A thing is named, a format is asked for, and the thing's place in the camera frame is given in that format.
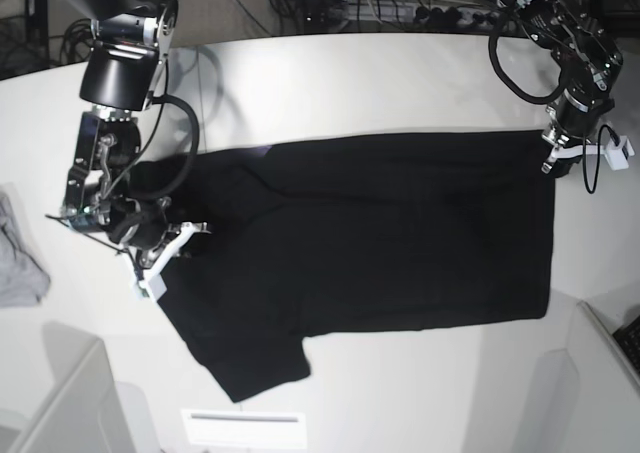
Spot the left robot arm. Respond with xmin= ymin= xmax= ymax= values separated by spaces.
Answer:
xmin=485 ymin=0 xmax=623 ymax=176

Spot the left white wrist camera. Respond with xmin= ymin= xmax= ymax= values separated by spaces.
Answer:
xmin=602 ymin=136 xmax=635 ymax=171

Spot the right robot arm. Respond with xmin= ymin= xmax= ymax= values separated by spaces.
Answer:
xmin=58 ymin=0 xmax=200 ymax=281

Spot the white partition panel left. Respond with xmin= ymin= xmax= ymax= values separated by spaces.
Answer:
xmin=1 ymin=323 xmax=161 ymax=452

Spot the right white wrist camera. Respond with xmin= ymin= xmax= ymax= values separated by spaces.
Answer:
xmin=132 ymin=275 xmax=167 ymax=303

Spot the white power strip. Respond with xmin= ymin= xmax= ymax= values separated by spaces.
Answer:
xmin=413 ymin=6 xmax=497 ymax=31

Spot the black T-shirt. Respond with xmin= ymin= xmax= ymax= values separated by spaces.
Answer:
xmin=159 ymin=131 xmax=555 ymax=402

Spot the black keyboard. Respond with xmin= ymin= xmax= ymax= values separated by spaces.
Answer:
xmin=613 ymin=317 xmax=640 ymax=373

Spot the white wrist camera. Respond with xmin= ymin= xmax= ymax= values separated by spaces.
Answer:
xmin=132 ymin=275 xmax=167 ymax=303
xmin=602 ymin=136 xmax=635 ymax=171

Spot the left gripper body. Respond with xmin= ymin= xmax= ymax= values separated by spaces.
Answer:
xmin=542 ymin=92 xmax=615 ymax=159

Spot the grey crumpled cloth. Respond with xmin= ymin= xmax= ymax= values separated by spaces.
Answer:
xmin=1 ymin=191 xmax=50 ymax=309

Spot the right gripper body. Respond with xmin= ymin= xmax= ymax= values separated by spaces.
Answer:
xmin=105 ymin=196 xmax=172 ymax=279

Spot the coiled black cable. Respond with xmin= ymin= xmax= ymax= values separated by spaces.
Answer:
xmin=58 ymin=17 xmax=101 ymax=65

